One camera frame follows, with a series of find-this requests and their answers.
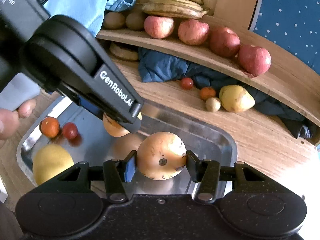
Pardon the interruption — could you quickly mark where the tan round fruit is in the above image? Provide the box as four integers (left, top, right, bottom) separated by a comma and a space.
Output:
137, 132, 187, 180
103, 113, 130, 138

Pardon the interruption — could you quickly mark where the small orange tangerine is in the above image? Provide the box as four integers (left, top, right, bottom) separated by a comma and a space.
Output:
200, 87, 216, 101
40, 116, 60, 138

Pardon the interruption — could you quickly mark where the yellow green pear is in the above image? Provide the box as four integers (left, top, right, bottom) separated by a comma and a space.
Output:
219, 85, 255, 113

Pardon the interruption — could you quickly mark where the person's left hand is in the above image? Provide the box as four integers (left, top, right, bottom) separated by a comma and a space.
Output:
0, 99, 36, 147

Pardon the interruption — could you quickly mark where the metal tray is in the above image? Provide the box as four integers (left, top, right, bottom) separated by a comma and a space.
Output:
16, 97, 238, 181

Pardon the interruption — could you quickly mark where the small red tomato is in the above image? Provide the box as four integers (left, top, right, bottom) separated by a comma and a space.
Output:
62, 122, 78, 140

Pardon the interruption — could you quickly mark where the dark blue cloth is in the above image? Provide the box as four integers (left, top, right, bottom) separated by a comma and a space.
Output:
138, 48, 317, 139

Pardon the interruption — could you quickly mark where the brown kiwi left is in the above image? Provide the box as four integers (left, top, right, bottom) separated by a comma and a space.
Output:
103, 12, 125, 30

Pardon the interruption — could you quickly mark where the brown kiwi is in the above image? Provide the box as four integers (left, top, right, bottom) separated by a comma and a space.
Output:
125, 12, 145, 30
103, 12, 125, 30

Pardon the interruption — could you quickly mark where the brown kiwi right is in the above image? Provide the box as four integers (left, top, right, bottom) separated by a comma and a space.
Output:
125, 12, 145, 30

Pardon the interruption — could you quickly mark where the large yellow round fruit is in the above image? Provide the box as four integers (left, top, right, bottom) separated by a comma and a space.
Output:
33, 144, 74, 185

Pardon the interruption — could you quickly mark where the pale red apple leftmost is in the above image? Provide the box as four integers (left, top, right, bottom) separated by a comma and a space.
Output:
144, 15, 175, 39

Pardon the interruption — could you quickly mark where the spotted bottom banana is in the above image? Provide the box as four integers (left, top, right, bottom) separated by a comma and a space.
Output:
142, 2, 210, 19

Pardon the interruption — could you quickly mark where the yellow middle banana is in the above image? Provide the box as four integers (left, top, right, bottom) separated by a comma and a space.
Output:
149, 0, 203, 11

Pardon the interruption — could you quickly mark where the red apple rightmost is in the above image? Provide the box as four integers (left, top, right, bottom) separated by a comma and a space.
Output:
238, 44, 272, 76

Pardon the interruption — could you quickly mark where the wooden curved shelf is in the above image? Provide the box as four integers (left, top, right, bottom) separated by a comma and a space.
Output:
97, 28, 319, 125

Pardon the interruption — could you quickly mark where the blue dotted fabric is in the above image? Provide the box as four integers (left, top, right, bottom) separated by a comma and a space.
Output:
249, 0, 320, 73

